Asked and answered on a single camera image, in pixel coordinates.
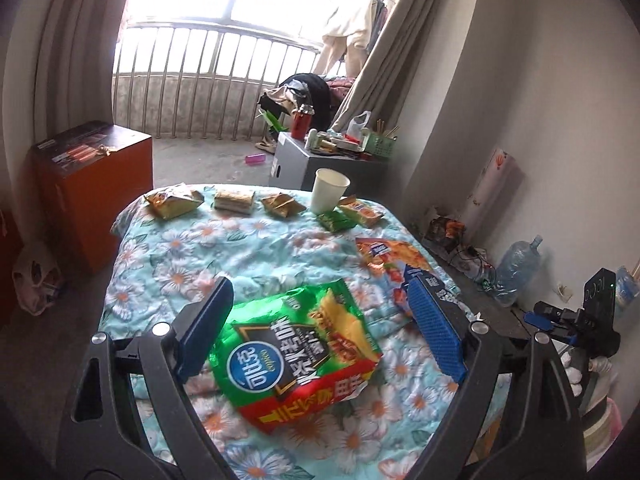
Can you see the beige snack packet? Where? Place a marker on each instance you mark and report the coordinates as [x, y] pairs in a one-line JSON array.
[[234, 201]]

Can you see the clear water jug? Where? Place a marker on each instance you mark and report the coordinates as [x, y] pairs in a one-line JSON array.
[[517, 272]]

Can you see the green chip bag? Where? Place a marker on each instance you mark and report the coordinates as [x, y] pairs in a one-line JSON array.
[[295, 355]]

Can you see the green storage basket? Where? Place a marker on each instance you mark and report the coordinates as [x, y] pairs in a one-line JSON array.
[[378, 146]]

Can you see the metal window railing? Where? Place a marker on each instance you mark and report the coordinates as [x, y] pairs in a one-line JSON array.
[[210, 85]]

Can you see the white plastic bag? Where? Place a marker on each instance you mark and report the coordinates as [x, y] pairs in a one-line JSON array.
[[359, 125]]

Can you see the orange black clutter pile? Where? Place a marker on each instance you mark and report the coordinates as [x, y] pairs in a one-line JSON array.
[[445, 232]]

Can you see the floral blanket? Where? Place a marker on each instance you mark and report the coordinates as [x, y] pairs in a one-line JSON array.
[[260, 255]]

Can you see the cream hanging garment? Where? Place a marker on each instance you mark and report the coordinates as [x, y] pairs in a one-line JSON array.
[[347, 30]]

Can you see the person's right hand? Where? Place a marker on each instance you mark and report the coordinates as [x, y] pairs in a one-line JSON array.
[[587, 372]]

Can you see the floral rolled mat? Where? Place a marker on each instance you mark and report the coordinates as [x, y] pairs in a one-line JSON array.
[[495, 190]]

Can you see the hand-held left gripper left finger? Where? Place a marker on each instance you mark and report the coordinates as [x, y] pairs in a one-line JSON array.
[[202, 330]]

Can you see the pink floor item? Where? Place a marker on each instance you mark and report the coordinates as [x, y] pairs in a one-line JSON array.
[[255, 159]]

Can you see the orange chip bag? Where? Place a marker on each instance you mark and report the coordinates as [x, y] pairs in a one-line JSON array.
[[390, 255]]

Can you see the red thermos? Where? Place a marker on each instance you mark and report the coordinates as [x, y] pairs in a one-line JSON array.
[[301, 122]]

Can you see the white paper cup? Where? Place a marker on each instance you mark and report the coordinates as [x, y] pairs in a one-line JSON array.
[[327, 190]]

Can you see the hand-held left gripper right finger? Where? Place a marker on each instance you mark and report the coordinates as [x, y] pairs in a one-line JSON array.
[[435, 325]]

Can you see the orange snack packet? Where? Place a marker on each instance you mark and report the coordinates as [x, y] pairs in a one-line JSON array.
[[362, 211]]

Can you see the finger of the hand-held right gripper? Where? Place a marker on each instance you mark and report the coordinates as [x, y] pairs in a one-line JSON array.
[[550, 308], [539, 321]]

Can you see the yellow snack packet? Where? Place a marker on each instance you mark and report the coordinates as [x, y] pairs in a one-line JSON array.
[[172, 202]]

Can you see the grey cabinet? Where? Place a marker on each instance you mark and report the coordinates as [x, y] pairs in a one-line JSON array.
[[295, 167]]

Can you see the dark clothes pile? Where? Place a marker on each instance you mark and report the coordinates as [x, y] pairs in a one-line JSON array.
[[305, 92]]

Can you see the brown snack packet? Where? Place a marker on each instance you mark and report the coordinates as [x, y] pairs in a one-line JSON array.
[[284, 205]]

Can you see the white power strip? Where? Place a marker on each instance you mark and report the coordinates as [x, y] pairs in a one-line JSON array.
[[472, 260]]

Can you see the floor plastic bag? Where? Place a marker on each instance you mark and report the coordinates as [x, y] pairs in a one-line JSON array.
[[37, 280]]

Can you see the green snack packet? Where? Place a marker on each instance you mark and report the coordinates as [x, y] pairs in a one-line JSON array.
[[337, 221]]

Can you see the orange cardboard box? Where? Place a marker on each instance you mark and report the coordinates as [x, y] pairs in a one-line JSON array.
[[90, 190]]

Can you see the person's right forearm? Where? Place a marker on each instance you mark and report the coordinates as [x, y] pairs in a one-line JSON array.
[[602, 420]]

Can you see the grey curtain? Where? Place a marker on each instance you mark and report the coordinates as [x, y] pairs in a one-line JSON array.
[[400, 40], [55, 50]]

